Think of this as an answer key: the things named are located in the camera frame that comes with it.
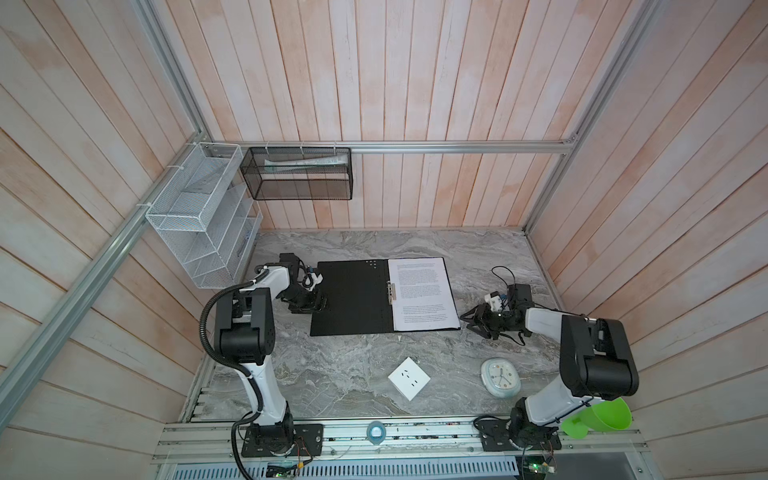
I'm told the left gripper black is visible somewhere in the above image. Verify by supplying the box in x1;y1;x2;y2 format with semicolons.
278;284;332;314

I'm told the blue folder black inside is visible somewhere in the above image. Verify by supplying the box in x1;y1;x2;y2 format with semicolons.
309;256;462;338

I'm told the printed paper sheet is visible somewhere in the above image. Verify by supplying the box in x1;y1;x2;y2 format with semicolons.
387;257;461;332

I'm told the metal folder clip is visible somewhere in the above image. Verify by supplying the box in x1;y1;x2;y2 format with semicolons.
387;282;397;305

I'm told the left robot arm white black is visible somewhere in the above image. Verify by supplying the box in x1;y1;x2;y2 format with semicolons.
207;253;327;459

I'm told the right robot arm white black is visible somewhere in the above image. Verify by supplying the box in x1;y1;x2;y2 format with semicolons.
459;284;640;450

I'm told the white oval alarm clock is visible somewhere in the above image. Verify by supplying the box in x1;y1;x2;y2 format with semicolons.
480;358;522;398

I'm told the blue tape roll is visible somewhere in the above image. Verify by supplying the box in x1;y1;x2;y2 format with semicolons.
366;421;387;445

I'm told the green plastic funnel cup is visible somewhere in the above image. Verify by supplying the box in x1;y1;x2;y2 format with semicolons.
560;398;633;439

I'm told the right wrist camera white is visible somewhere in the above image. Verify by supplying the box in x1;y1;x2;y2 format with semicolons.
484;292;504;312

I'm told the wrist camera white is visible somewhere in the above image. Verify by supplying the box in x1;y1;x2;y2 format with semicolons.
302;270;323;291
484;292;504;312

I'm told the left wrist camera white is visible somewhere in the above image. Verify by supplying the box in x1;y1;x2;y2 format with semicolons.
302;270;323;291

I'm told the white wall socket plate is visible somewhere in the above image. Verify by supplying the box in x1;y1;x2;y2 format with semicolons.
388;357;431;401

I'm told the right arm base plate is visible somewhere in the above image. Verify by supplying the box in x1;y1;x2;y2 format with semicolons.
472;416;562;452

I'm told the black wire mesh basket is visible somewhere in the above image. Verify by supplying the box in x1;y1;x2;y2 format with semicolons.
240;146;354;201

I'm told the black corrugated cable hose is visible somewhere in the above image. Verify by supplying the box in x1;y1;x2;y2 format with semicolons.
197;269;271;480

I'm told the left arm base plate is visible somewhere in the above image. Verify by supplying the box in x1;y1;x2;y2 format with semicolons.
241;423;324;458

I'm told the white wire mesh shelf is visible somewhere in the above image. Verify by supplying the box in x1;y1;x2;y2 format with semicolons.
147;143;263;290

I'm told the horizontal aluminium frame bar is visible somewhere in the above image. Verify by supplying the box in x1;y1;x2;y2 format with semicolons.
216;140;575;154

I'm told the aluminium mounting rail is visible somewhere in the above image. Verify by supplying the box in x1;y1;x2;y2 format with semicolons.
150;416;650;464

